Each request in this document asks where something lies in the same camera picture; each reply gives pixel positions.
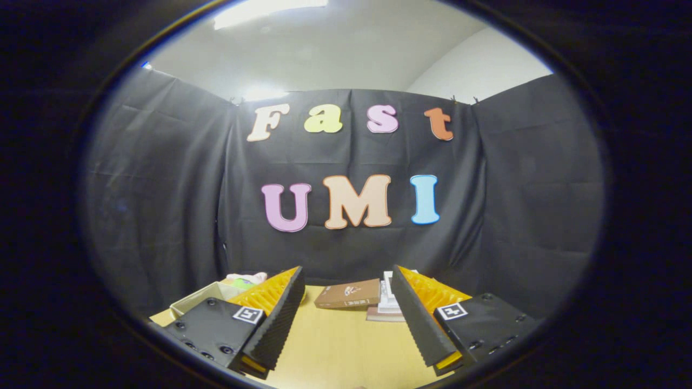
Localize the beige fabric storage box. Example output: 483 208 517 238
169 281 247 319

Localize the maroon book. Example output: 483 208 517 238
367 306 406 323

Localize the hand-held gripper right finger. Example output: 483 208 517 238
392 265 541 377

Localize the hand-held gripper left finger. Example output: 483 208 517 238
157 266 305 380

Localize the brown book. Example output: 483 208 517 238
315 278 382 310

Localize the black backdrop cloth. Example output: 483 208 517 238
81 68 606 319

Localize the plain white book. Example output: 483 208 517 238
377 284 403 315

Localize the green and pink plush toy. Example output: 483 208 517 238
226 272 268 290

